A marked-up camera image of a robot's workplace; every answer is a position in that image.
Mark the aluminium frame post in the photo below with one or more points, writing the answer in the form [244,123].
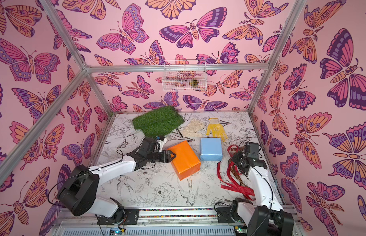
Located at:
[62,28]

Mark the orange gift box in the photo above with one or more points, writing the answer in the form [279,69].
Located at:
[186,162]

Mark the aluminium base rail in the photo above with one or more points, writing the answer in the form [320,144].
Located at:
[155,221]

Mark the green artificial grass mat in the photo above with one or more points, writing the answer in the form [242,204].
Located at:
[159,122]

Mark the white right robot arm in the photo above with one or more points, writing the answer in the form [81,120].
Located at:
[258,209]

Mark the green object in basket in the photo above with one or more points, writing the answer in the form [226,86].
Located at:
[194,84]

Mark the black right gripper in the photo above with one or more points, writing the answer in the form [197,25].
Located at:
[240,159]

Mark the white wire basket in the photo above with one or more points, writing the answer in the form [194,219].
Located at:
[177,75]

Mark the light blue gift box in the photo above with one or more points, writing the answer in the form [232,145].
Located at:
[211,149]

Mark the yellow work glove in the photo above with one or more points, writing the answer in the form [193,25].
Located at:
[217,130]

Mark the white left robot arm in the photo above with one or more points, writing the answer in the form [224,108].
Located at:
[79,192]

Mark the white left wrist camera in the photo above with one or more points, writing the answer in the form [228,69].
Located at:
[161,141]

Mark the red satin ribbon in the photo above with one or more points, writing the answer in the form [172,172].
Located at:
[231,183]

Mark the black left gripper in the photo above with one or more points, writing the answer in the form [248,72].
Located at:
[168,160]

